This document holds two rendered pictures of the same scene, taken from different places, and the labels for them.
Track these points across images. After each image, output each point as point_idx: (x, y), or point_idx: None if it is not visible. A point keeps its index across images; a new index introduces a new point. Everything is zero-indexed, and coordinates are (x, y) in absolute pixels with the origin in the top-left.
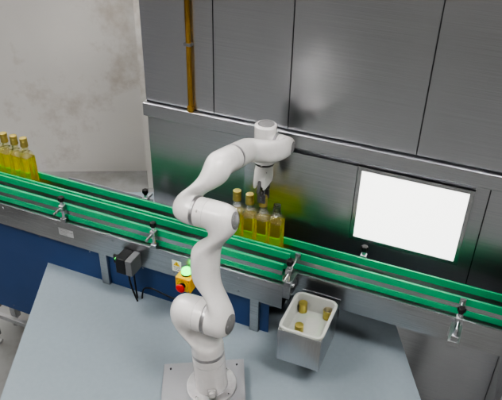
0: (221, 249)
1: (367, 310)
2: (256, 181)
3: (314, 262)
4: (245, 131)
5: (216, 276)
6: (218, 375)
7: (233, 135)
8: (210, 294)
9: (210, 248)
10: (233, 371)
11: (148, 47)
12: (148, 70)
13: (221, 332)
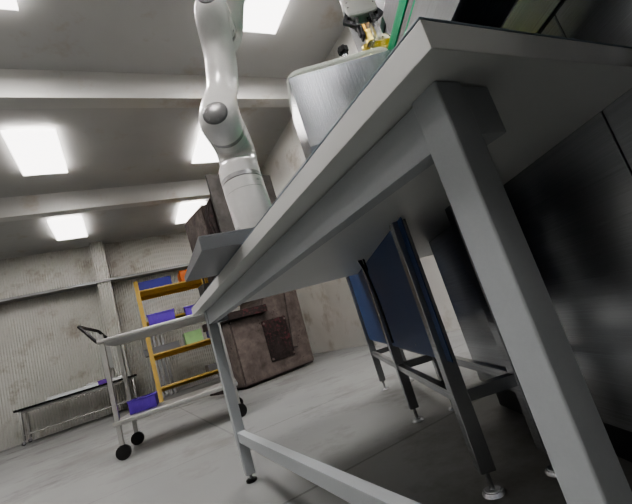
0: (219, 44)
1: (438, 17)
2: (343, 13)
3: (394, 39)
4: (380, 4)
5: (213, 71)
6: (236, 204)
7: (386, 26)
8: (205, 90)
9: (201, 41)
10: None
11: (352, 31)
12: (358, 49)
13: (200, 121)
